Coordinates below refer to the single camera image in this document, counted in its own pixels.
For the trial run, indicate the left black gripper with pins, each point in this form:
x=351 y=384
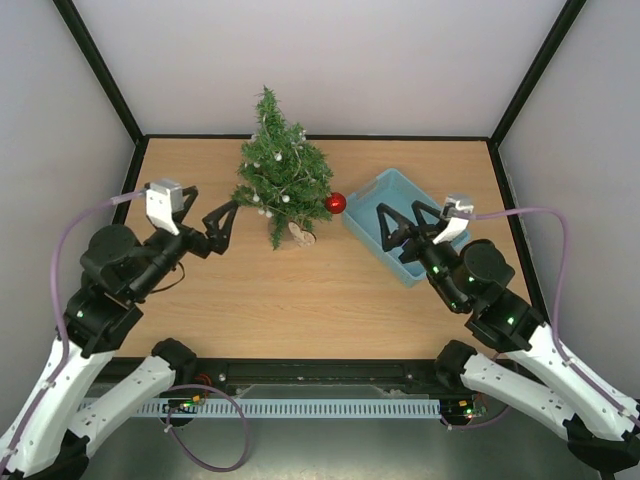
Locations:
x=219 y=240

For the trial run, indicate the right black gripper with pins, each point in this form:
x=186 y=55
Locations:
x=413 y=243

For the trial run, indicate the red ball ornament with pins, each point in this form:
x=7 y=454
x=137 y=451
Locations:
x=335 y=203

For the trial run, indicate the small green christmas tree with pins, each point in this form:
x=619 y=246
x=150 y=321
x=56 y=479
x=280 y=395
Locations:
x=280 y=170

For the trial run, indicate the wooden heart ornament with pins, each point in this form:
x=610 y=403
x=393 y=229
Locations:
x=302 y=237

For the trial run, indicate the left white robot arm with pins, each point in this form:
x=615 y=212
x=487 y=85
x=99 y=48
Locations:
x=54 y=436

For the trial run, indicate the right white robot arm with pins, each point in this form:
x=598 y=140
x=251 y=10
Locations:
x=599 y=423

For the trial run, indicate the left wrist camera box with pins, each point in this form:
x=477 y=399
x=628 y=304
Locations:
x=163 y=198

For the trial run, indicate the black frame rail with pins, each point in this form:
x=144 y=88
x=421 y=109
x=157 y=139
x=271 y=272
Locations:
x=430 y=376

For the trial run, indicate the white cable duct rail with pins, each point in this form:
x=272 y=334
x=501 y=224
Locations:
x=403 y=408

